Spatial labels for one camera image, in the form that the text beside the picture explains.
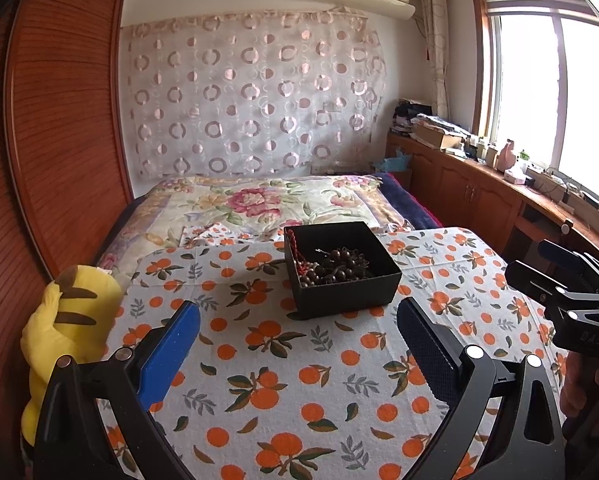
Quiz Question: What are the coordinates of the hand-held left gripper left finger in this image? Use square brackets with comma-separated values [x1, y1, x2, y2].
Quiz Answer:
[32, 300, 203, 480]

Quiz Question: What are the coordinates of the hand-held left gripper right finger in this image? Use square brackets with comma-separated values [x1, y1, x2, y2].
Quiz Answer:
[395, 297, 569, 480]

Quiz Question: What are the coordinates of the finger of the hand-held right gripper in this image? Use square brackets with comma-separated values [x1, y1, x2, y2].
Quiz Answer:
[537, 239, 599, 292]
[504, 259, 599, 312]

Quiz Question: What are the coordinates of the black square box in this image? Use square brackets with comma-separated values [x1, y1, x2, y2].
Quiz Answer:
[283, 220, 403, 321]

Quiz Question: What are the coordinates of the dark wooden bead string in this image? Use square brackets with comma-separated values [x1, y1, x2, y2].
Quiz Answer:
[299, 245, 376, 289]

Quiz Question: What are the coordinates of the red bead string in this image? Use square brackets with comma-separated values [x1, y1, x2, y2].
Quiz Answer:
[285, 227, 321, 287]

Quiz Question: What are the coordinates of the person's right forearm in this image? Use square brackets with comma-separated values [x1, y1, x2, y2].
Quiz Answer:
[561, 410, 599, 480]

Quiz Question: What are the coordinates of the person's right hand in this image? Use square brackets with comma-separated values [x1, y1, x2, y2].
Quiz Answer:
[559, 347, 599, 418]

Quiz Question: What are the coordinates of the large orange print cloth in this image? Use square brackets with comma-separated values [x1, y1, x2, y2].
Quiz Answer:
[92, 226, 573, 480]

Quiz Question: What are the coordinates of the pink vase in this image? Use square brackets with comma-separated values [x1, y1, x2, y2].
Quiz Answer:
[496, 138, 517, 171]

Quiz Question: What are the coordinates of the wooden cabinet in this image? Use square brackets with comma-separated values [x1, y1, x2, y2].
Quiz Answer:
[384, 131, 599, 272]

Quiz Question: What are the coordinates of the yellow striped plush toy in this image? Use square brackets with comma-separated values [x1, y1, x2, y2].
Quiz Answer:
[20, 263, 123, 449]

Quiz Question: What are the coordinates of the small folded orange print cloth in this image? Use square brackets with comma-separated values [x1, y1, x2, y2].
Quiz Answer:
[179, 219, 261, 249]

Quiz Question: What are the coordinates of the group of small bottles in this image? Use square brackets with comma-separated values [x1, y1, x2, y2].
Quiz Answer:
[464, 134, 498, 166]

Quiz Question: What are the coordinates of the dark blue blanket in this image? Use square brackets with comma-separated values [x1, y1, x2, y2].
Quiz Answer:
[376, 172, 446, 232]

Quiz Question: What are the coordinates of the cardboard box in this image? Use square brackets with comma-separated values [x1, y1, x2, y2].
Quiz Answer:
[411, 124, 466, 150]

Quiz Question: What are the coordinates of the floral quilt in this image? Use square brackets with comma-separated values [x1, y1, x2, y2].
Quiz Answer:
[96, 173, 416, 267]

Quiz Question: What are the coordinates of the teal plastic bag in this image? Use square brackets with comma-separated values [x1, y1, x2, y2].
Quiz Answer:
[373, 149, 411, 174]

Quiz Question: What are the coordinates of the pile of clothes and papers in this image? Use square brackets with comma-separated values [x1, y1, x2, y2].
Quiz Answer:
[392, 99, 473, 137]

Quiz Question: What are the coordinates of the pale window curtain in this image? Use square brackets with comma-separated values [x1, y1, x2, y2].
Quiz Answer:
[419, 0, 453, 122]

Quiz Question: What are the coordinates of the circle pattern sheer curtain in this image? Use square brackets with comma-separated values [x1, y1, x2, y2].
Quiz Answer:
[119, 6, 389, 182]

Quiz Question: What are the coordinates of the wooden frame window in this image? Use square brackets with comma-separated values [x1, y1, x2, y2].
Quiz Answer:
[472, 0, 599, 231]

